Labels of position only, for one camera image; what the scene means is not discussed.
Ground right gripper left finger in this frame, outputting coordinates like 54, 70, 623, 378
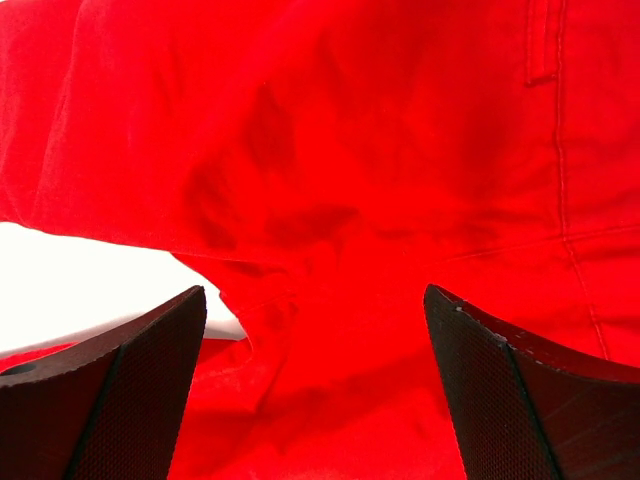
1, 286, 206, 479

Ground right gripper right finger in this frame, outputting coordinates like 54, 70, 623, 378
424, 285, 639, 479

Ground red trousers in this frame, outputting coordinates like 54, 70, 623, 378
1, 1, 639, 479

